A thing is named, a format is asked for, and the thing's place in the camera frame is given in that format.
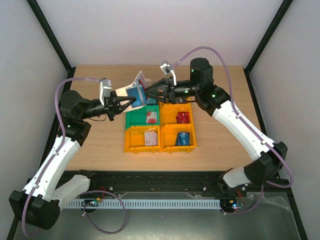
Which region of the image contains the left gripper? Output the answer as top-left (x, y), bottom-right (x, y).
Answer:
top-left (80, 91), bottom-right (137, 122)

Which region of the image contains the blue striped card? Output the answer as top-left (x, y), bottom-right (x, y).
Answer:
top-left (125, 84), bottom-right (147, 108)

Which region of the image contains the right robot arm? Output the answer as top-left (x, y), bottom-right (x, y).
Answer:
top-left (145, 57), bottom-right (288, 196)

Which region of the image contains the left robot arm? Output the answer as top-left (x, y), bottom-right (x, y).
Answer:
top-left (9, 90), bottom-right (136, 230)

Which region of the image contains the teal card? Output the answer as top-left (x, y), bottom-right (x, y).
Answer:
top-left (146, 97), bottom-right (158, 105)

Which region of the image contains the dark blue card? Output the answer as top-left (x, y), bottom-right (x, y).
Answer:
top-left (175, 97), bottom-right (187, 104)

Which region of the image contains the red white card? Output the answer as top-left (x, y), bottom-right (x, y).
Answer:
top-left (145, 111), bottom-right (158, 124)

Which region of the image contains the yellow bin back right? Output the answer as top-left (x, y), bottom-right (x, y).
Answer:
top-left (158, 97), bottom-right (190, 107)

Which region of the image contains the yellow bin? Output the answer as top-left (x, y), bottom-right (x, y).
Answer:
top-left (158, 97), bottom-right (190, 107)
top-left (159, 103), bottom-right (193, 127)
top-left (160, 123), bottom-right (197, 154)
top-left (124, 125), bottom-right (161, 154)

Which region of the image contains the green bin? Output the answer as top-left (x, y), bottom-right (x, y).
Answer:
top-left (125, 105), bottom-right (160, 130)

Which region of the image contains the yellow bin middle right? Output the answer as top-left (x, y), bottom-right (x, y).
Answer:
top-left (159, 103), bottom-right (193, 127)

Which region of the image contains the yellow bin front left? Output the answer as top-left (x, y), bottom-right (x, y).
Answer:
top-left (124, 125), bottom-right (161, 154)

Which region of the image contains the yellow bin front right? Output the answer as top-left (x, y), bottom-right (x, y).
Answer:
top-left (160, 123), bottom-right (197, 154)

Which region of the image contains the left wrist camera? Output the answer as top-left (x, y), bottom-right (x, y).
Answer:
top-left (99, 78), bottom-right (112, 106)

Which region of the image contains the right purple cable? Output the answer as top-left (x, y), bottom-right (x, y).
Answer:
top-left (169, 46), bottom-right (294, 216)

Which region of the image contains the black aluminium frame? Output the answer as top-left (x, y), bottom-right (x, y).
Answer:
top-left (7, 0), bottom-right (320, 240)

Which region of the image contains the grey cable duct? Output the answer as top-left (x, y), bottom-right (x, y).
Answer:
top-left (65, 199), bottom-right (221, 210)

